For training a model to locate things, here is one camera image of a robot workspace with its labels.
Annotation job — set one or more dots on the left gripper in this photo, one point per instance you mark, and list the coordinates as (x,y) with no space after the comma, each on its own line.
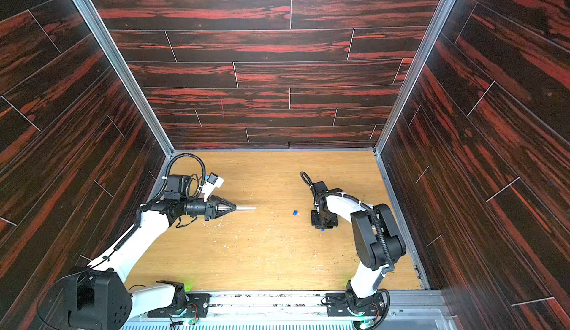
(211,207)

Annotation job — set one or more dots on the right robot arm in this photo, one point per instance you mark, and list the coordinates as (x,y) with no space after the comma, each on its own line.
(378,241)

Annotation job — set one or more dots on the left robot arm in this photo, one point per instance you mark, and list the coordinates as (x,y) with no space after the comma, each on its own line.
(96,297)

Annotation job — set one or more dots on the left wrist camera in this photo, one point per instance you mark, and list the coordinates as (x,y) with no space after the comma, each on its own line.
(212,182)

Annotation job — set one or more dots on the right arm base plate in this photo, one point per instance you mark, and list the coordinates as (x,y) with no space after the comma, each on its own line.
(346,304)

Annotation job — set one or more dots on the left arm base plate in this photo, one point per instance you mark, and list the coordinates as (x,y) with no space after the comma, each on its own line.
(196,306)

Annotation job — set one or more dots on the aluminium front rail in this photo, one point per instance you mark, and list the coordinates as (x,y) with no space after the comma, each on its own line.
(300,310)

